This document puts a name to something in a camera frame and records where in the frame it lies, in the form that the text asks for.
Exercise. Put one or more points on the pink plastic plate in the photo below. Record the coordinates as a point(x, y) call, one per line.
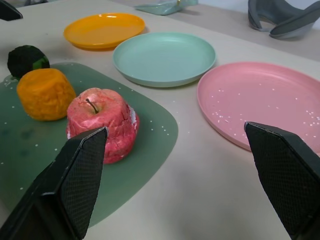
point(260, 97)

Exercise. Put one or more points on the mint green plastic plate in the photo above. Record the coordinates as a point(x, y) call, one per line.
point(163, 57)

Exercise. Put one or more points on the red foam apple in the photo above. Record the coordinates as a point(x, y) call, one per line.
point(105, 126)

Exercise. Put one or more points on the green silicone mat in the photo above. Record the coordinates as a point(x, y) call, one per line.
point(140, 130)

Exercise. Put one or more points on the teal translucent object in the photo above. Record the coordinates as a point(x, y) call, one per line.
point(166, 5)

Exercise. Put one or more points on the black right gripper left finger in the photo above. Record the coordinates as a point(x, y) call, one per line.
point(72, 185)

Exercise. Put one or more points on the orange plastic plate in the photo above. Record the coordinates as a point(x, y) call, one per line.
point(105, 30)

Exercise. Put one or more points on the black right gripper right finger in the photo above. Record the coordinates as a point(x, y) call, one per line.
point(287, 180)

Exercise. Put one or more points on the orange foam fruit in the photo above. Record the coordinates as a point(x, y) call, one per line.
point(46, 93)

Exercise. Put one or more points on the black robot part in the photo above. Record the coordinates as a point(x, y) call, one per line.
point(8, 10)

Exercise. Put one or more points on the dark green toy vegetable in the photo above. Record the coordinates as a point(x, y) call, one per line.
point(25, 60)

